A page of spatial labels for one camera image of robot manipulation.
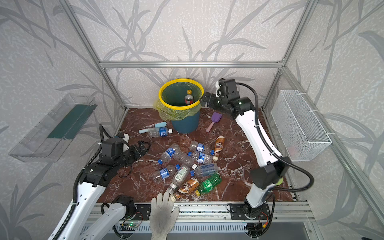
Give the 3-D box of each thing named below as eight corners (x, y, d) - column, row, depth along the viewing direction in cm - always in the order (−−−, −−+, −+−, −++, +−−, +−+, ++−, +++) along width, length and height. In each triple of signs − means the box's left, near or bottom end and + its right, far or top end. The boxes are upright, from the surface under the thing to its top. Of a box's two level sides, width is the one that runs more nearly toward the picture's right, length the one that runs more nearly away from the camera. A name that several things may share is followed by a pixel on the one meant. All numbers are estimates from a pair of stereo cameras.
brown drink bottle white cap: (208, 158, 95) (208, 154, 91) (217, 138, 104) (218, 134, 100) (216, 161, 93) (217, 158, 89) (225, 141, 103) (226, 137, 99)
